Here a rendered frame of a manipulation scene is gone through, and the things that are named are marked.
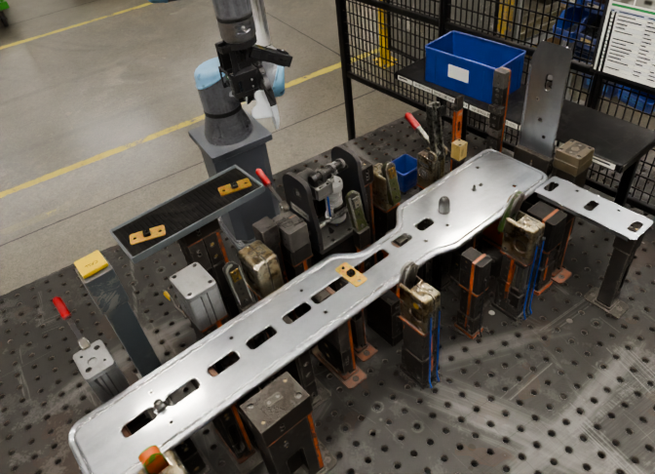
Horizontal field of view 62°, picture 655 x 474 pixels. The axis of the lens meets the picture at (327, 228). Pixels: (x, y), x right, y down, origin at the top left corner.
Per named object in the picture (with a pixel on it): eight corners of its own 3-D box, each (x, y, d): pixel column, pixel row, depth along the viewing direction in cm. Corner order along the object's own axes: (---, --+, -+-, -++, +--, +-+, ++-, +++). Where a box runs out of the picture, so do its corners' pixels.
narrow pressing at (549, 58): (550, 159, 162) (572, 50, 140) (518, 144, 169) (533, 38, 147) (551, 158, 162) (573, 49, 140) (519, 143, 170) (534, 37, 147)
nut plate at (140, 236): (131, 245, 129) (129, 241, 128) (129, 235, 131) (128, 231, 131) (166, 234, 130) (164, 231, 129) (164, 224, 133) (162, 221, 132)
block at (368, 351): (364, 363, 152) (356, 294, 133) (333, 335, 160) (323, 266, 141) (377, 351, 154) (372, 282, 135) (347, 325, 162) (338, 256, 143)
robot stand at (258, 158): (216, 222, 204) (187, 131, 177) (265, 200, 211) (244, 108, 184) (240, 254, 190) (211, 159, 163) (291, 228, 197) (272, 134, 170)
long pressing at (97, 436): (102, 515, 100) (99, 512, 99) (61, 429, 114) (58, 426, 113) (553, 177, 157) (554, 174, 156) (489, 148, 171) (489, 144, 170)
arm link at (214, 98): (203, 98, 171) (191, 57, 162) (246, 92, 172) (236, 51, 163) (201, 117, 163) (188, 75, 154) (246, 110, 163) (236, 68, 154)
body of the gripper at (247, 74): (223, 90, 124) (210, 39, 116) (256, 77, 127) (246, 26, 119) (238, 102, 119) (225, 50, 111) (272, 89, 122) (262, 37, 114)
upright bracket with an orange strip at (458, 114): (449, 228, 188) (457, 98, 155) (446, 226, 189) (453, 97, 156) (455, 224, 190) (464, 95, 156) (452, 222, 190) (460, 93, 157)
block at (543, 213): (537, 300, 162) (554, 230, 143) (506, 280, 168) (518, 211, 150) (557, 283, 166) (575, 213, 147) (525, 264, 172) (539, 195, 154)
